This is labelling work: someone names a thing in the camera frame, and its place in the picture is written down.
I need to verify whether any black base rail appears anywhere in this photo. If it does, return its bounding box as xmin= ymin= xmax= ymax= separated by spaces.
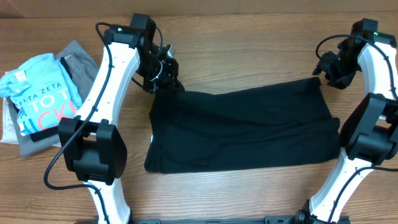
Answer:
xmin=133 ymin=215 xmax=303 ymax=224

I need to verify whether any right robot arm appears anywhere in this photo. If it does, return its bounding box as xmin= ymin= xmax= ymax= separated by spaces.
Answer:
xmin=276 ymin=18 xmax=397 ymax=224

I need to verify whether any grey folded garment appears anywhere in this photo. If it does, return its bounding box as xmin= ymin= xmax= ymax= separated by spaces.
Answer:
xmin=12 ymin=40 xmax=98 ymax=157

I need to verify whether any light blue printed t-shirt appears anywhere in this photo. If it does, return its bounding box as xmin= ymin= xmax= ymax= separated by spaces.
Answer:
xmin=1 ymin=54 xmax=83 ymax=136

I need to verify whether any white folded garment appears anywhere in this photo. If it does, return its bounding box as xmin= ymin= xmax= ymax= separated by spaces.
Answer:
xmin=1 ymin=98 xmax=61 ymax=150

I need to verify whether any black t-shirt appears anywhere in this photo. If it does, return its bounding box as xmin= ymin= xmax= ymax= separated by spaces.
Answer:
xmin=144 ymin=77 xmax=340 ymax=174

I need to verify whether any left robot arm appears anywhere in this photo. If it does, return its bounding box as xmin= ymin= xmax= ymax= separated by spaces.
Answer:
xmin=56 ymin=14 xmax=183 ymax=223

